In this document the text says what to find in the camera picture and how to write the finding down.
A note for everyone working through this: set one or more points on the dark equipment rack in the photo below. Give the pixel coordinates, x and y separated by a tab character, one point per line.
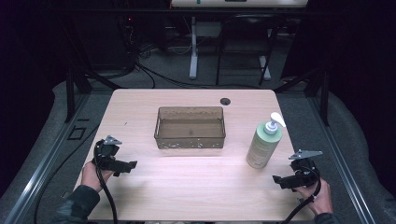
140	40

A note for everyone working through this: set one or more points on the black table grommet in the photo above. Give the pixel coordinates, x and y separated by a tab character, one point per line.
225	101

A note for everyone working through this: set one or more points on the aluminium floor rail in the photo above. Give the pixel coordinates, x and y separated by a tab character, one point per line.
46	161
339	158

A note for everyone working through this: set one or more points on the white desk leg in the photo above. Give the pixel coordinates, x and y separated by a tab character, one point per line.
265	67
194	56

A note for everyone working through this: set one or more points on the black frame post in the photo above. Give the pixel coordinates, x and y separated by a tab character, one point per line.
325	99
70	93

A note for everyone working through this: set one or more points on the green pump bottle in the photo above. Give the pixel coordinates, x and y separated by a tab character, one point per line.
263	146

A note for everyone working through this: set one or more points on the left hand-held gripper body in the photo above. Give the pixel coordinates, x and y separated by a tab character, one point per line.
106	152

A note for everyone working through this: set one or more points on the black chair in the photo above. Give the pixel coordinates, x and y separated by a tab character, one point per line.
246	37

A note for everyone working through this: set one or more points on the person's left hand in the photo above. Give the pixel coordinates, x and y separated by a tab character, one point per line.
91	177

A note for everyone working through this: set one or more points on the person's right hand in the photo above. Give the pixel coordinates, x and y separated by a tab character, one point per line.
320	199

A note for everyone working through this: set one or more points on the brown transparent plastic bin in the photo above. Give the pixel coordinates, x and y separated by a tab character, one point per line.
190	129

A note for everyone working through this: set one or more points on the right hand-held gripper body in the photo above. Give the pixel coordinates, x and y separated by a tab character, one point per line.
303	168

